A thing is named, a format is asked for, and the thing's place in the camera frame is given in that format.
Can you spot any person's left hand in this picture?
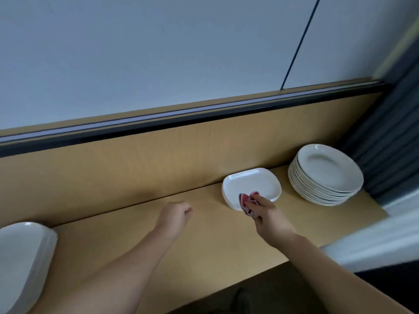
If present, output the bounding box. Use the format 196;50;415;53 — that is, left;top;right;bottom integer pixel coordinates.
155;201;194;242

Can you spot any person's right hand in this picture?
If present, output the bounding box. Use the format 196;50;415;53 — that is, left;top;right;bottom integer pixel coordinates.
244;193;299;248

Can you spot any pink cleaning cloth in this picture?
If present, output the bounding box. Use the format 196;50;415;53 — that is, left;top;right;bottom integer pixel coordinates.
238;191;260;217

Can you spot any stack of white rectangular plates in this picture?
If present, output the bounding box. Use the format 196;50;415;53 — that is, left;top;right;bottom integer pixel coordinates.
222;168;282;212

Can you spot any stack of white round plates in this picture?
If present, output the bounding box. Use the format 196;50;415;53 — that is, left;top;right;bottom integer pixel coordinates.
288;143;364;207

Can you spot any pile of white oblong plates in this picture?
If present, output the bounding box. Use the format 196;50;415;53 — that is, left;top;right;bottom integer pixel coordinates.
0;222;58;314

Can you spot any person's left forearm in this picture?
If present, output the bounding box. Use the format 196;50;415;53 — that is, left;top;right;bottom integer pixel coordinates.
42;229;174;314

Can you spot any person's right forearm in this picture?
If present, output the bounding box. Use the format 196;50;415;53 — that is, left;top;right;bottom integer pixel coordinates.
278;233;413;314

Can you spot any grey curtain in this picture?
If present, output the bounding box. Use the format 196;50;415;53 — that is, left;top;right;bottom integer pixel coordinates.
337;36;419;207

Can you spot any black wall rail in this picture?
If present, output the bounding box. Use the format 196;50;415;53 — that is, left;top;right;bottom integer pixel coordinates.
0;80;387;157

